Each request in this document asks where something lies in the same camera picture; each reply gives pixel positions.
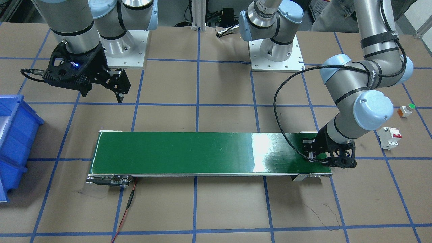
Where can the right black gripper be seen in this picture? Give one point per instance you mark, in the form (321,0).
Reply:
(97,62)

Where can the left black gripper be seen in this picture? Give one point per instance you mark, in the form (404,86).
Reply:
(323,139)

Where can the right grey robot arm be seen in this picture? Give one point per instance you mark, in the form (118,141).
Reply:
(88,32)

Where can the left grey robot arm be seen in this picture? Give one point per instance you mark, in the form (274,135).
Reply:
(353,85)

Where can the green conveyor belt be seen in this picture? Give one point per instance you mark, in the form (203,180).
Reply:
(120,156)

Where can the white red circuit breaker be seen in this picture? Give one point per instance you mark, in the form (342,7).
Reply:
(389,137)

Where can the green push button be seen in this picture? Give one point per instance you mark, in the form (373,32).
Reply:
(405,111)

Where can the blue plastic bin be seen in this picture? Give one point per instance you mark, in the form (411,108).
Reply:
(19,126)

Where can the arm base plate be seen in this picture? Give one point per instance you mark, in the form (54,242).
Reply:
(271,57)
(128,51)

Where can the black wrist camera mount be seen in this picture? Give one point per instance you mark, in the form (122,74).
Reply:
(73,71)

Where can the aluminium frame post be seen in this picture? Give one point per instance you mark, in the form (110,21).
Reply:
(199,15)

